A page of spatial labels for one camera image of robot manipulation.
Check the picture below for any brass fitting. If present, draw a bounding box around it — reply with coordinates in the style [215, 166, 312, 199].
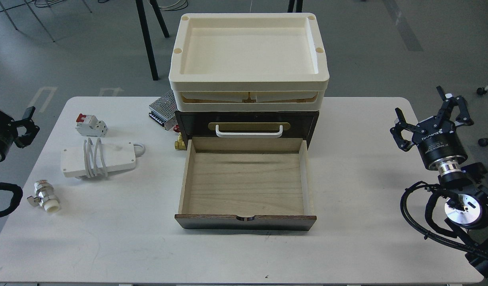
[174, 133, 187, 151]

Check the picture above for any dark wooden cabinet body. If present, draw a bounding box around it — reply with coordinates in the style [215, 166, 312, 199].
[175, 111, 319, 153]

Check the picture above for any chair legs background left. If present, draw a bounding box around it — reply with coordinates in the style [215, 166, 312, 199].
[0, 0, 94, 43]

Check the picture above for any metal valve with white cap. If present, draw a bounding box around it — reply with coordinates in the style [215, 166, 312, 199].
[27, 180, 60, 213]

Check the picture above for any white red circuit breaker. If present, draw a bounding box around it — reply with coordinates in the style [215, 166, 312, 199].
[75, 113, 108, 137]

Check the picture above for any perforated metal power supply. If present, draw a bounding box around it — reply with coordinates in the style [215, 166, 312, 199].
[148, 90, 180, 133]

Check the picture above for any cream plastic tray cabinet top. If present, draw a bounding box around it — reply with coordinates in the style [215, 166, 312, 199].
[169, 13, 329, 112]

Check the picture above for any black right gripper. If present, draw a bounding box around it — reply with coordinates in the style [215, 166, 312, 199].
[390, 86, 474, 171]

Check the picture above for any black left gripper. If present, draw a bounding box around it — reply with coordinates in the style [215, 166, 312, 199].
[0, 106, 39, 162]

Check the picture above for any open wooden drawer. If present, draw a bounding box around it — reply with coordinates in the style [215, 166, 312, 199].
[175, 137, 317, 231]

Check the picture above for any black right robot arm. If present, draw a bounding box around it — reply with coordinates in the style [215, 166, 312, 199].
[390, 86, 488, 280]

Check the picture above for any white power strip with cable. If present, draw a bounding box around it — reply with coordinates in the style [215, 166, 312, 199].
[60, 138, 146, 178]

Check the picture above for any white drawer handle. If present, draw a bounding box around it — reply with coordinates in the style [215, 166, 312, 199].
[215, 124, 284, 139]

